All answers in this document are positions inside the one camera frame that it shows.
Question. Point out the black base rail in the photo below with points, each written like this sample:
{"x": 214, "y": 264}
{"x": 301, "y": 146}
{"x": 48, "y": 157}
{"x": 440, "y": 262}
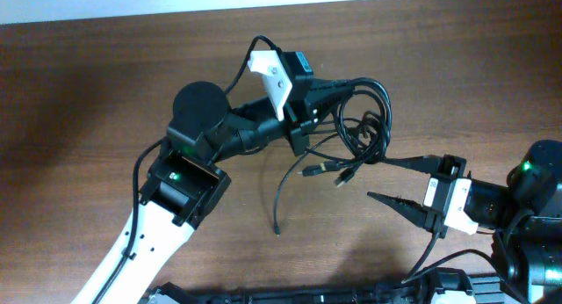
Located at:
{"x": 442, "y": 286}

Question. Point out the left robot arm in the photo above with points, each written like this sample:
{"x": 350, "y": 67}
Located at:
{"x": 184, "y": 183}

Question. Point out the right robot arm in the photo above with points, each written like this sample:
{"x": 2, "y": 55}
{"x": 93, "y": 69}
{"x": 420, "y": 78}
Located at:
{"x": 524, "y": 215}

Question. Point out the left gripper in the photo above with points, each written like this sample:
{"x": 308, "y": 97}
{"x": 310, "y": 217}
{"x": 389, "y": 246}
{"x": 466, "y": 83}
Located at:
{"x": 319, "y": 99}

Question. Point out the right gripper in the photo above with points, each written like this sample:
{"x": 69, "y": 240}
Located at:
{"x": 445, "y": 195}

